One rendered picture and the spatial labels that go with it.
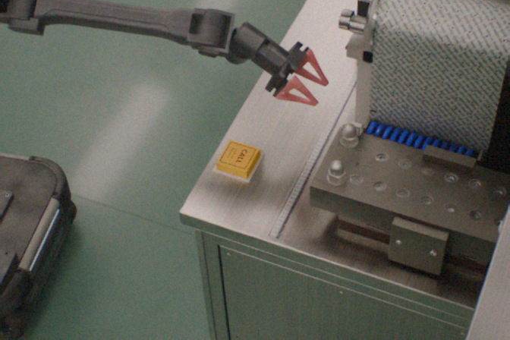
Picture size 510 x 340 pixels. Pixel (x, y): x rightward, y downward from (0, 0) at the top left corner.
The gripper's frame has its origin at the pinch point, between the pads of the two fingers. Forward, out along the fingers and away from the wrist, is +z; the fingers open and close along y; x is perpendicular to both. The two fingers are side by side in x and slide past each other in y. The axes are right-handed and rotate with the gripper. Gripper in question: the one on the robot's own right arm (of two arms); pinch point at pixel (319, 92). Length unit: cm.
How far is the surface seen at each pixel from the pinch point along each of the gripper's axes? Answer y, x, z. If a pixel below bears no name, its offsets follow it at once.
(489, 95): 0.9, 26.3, 21.7
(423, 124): 0.6, 10.4, 18.5
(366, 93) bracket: -7.7, -0.4, 8.9
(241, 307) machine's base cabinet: 25, -43, 17
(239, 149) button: 8.3, -19.2, -4.8
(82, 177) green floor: -36, -139, -27
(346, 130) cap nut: 8.2, 4.7, 7.1
